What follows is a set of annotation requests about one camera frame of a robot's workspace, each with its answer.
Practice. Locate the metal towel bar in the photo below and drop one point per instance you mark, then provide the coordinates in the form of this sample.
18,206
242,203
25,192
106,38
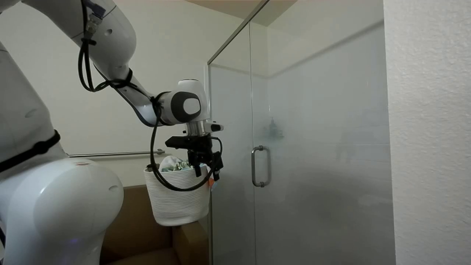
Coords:
159,151

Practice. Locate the metal door handle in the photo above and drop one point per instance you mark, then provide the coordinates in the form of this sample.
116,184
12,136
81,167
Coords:
261,166

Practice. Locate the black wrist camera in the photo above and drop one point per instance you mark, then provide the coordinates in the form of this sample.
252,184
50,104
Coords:
215,126

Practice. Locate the brown cardboard box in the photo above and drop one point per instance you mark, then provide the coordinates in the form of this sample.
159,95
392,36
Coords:
137,238

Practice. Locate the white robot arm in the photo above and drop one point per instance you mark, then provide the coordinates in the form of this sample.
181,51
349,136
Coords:
56,209

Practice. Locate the glass shower door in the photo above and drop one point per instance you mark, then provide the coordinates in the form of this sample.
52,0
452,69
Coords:
325,122

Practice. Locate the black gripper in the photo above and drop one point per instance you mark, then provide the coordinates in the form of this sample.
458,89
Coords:
199,150

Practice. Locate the white woven laundry basket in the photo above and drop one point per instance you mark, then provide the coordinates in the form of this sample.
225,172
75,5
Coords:
177,207

